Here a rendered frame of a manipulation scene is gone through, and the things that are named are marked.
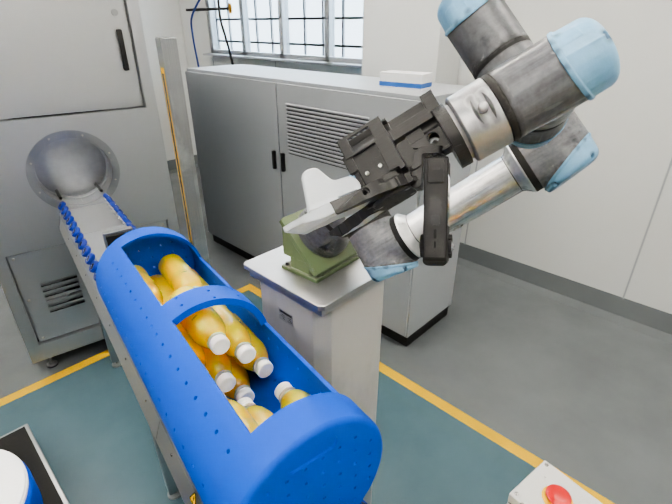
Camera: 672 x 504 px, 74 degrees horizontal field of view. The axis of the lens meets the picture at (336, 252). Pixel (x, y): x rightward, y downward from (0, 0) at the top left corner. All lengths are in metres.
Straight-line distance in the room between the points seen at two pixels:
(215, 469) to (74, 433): 1.91
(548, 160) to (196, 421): 0.78
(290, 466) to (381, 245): 0.52
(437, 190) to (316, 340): 0.77
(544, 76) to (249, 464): 0.59
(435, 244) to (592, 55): 0.22
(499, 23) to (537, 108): 0.16
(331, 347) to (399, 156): 0.79
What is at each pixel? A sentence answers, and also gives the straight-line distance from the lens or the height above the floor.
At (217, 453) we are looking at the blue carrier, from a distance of 0.73.
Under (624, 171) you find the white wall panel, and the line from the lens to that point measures 3.20.
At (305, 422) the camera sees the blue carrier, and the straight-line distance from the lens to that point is 0.68.
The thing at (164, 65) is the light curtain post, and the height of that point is 1.61.
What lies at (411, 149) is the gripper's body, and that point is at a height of 1.62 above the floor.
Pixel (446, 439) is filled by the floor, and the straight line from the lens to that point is 2.32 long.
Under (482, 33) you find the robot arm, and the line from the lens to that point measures 0.61.
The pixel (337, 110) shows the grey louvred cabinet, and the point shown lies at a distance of 2.51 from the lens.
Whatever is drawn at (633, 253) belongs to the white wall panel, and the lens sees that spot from 3.33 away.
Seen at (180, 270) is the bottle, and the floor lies 1.15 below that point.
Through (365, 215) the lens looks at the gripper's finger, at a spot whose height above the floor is 1.54.
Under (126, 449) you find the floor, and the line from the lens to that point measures 2.43.
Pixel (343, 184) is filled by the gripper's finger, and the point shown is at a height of 1.59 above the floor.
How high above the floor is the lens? 1.74
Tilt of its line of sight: 27 degrees down
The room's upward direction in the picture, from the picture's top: straight up
